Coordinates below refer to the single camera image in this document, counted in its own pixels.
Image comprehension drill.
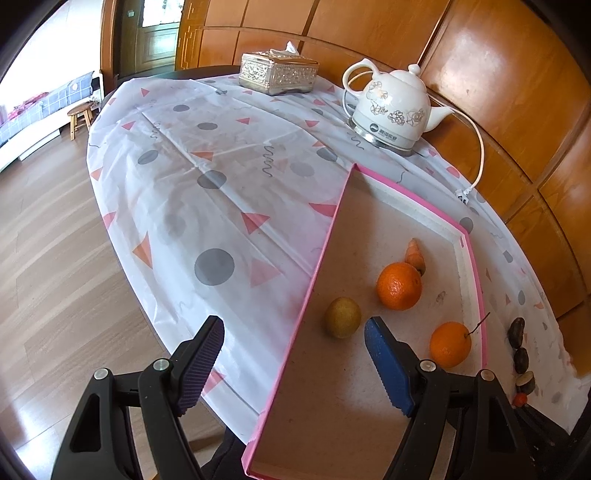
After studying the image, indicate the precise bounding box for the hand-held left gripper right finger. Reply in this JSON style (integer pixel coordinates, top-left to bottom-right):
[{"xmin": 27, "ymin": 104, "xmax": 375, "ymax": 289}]
[{"xmin": 364, "ymin": 316, "xmax": 539, "ymax": 480}]

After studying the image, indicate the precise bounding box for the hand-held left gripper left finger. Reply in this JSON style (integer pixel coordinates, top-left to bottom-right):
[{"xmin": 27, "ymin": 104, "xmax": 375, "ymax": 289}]
[{"xmin": 51, "ymin": 315, "xmax": 226, "ymax": 480}]

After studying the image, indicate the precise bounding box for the orange with thin stem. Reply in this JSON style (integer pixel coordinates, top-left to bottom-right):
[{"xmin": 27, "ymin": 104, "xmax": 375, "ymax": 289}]
[{"xmin": 429, "ymin": 312, "xmax": 491, "ymax": 369}]

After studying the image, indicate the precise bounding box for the small yellow-green fruit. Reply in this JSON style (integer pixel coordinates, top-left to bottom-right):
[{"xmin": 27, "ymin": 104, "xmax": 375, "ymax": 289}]
[{"xmin": 322, "ymin": 296, "xmax": 362, "ymax": 339}]

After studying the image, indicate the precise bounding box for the orange without stem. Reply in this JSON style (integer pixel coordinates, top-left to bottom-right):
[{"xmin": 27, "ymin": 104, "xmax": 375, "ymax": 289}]
[{"xmin": 376, "ymin": 261, "xmax": 424, "ymax": 311}]

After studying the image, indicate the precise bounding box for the small carrot piece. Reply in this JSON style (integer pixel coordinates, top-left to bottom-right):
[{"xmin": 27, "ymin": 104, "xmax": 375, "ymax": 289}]
[{"xmin": 404, "ymin": 238, "xmax": 428, "ymax": 276}]

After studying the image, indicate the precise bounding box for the large round dark root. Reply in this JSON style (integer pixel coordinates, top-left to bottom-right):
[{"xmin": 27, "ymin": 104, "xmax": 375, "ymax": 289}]
[{"xmin": 507, "ymin": 318, "xmax": 526, "ymax": 348}]

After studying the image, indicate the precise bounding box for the pink shallow cardboard tray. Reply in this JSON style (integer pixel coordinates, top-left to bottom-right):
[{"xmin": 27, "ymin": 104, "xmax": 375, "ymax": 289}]
[{"xmin": 241, "ymin": 164, "xmax": 489, "ymax": 480}]

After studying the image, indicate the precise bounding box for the dark cloth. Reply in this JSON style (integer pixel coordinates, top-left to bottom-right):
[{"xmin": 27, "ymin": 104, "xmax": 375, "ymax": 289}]
[{"xmin": 202, "ymin": 429, "xmax": 260, "ymax": 480}]

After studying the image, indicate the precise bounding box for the white patterned tablecloth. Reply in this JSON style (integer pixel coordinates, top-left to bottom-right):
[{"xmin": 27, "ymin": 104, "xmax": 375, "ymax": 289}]
[{"xmin": 87, "ymin": 74, "xmax": 580, "ymax": 444}]

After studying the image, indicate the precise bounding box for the grey kettle base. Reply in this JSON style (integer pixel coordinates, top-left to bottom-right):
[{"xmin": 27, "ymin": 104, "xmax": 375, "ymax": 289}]
[{"xmin": 346, "ymin": 115, "xmax": 419, "ymax": 156}]

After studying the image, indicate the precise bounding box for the white ceramic electric kettle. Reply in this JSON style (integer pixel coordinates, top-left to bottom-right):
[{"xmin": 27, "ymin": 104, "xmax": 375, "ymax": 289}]
[{"xmin": 342, "ymin": 59, "xmax": 455, "ymax": 139}]

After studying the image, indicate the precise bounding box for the small wooden stool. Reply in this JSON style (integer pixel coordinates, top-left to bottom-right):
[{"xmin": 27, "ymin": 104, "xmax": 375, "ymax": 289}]
[{"xmin": 67, "ymin": 103, "xmax": 95, "ymax": 141}]

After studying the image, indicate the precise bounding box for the dark round table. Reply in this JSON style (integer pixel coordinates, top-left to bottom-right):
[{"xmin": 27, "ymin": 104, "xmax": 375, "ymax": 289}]
[{"xmin": 99, "ymin": 65, "xmax": 243, "ymax": 109}]

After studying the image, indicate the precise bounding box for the bed with blue bedding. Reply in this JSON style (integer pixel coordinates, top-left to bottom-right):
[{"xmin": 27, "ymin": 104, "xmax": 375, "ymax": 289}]
[{"xmin": 0, "ymin": 71, "xmax": 101, "ymax": 162}]

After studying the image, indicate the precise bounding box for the silver embossed tissue box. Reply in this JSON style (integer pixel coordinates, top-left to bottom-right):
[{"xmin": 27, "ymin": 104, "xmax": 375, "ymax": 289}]
[{"xmin": 239, "ymin": 41, "xmax": 321, "ymax": 96}]

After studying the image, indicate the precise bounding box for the wooden glazed door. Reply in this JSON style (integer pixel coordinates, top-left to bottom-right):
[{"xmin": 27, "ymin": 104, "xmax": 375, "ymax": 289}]
[{"xmin": 134, "ymin": 0, "xmax": 182, "ymax": 77}]

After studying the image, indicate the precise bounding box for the white power cord with plug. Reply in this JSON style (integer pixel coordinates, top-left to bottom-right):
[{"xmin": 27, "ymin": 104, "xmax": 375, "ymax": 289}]
[{"xmin": 429, "ymin": 108, "xmax": 486, "ymax": 205}]

